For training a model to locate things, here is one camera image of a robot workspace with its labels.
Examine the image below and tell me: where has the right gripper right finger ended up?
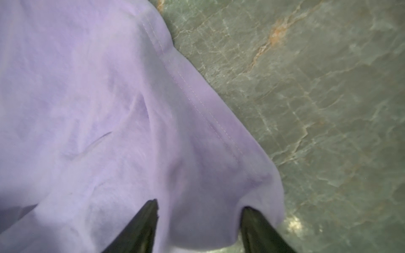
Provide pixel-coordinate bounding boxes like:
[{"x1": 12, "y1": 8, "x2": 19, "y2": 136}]
[{"x1": 240, "y1": 207, "x2": 296, "y2": 253}]

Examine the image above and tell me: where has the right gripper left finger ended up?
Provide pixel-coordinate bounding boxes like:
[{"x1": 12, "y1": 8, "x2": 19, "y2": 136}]
[{"x1": 103, "y1": 199, "x2": 159, "y2": 253}]

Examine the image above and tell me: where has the purple t-shirt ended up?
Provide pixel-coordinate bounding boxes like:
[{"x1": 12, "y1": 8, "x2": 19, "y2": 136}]
[{"x1": 1, "y1": 1, "x2": 284, "y2": 253}]

